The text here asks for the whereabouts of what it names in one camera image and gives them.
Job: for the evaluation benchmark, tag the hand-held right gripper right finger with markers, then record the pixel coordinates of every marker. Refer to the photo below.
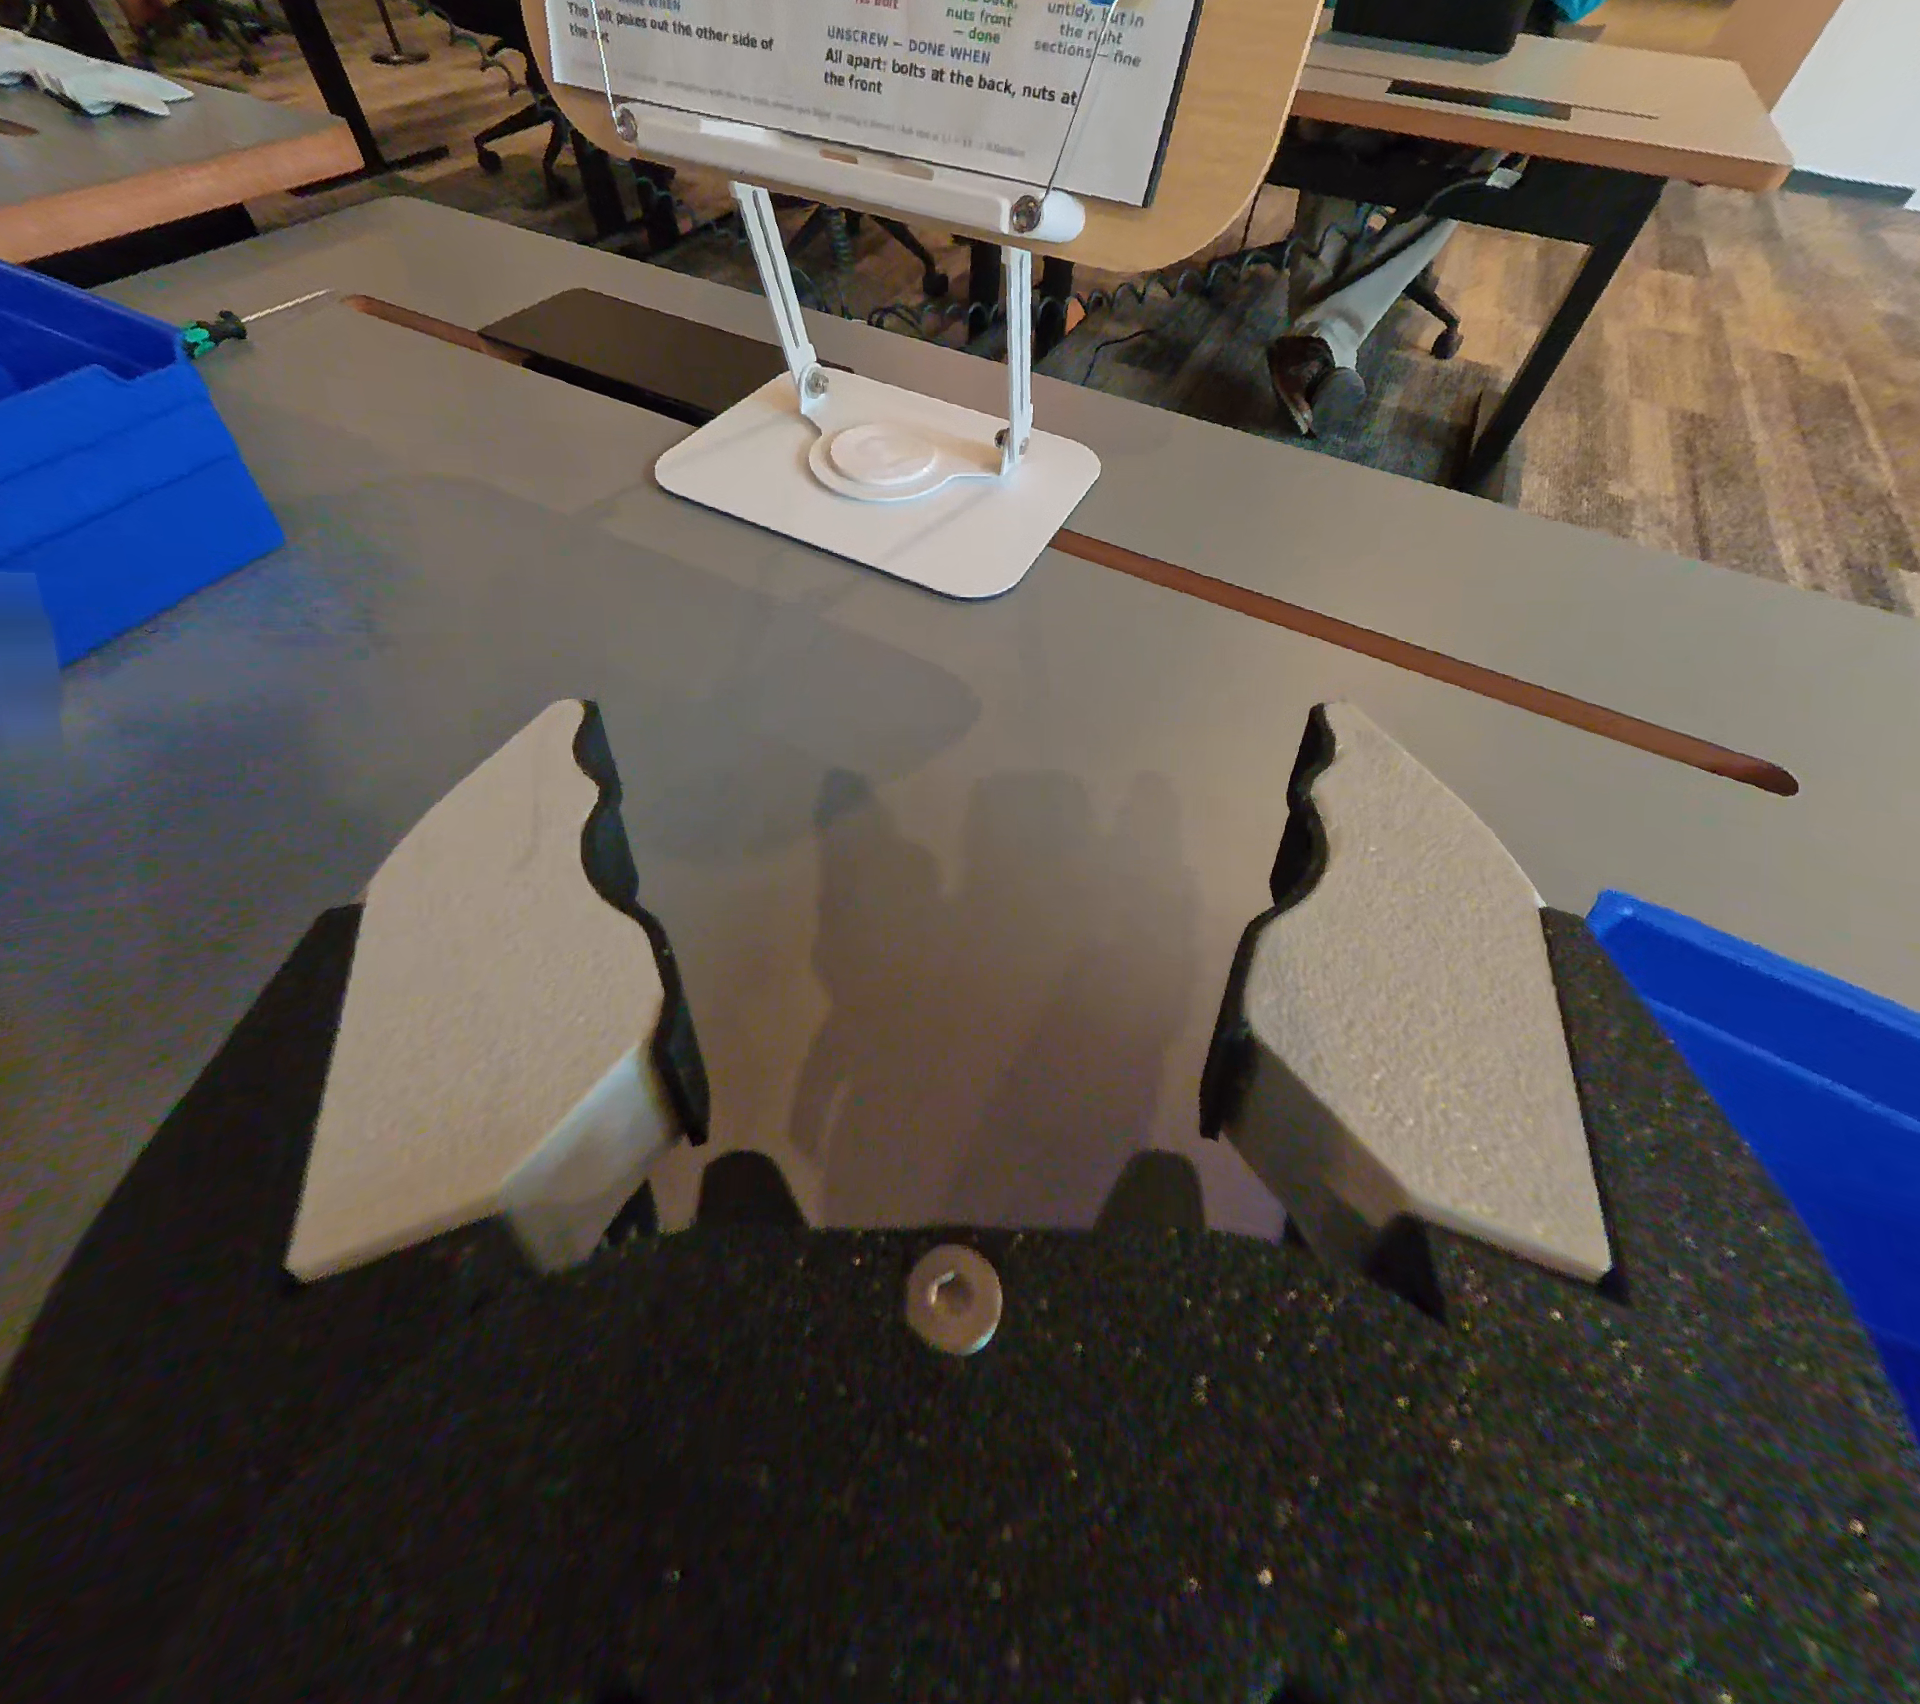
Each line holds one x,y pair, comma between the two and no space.
1409,984

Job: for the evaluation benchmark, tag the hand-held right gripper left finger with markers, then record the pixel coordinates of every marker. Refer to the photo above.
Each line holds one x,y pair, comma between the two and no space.
481,984

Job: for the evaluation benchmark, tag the blue plastic bin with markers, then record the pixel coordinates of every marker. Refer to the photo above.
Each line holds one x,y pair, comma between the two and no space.
136,488
1801,1088

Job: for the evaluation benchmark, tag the white document stand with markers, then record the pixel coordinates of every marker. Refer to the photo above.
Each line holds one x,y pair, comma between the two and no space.
900,533

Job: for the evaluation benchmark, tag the grey desk with wooden edge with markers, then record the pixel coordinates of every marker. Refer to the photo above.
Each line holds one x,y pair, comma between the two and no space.
149,142

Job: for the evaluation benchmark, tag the wooden backing board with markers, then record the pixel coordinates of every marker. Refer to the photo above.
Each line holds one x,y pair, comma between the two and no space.
1289,8

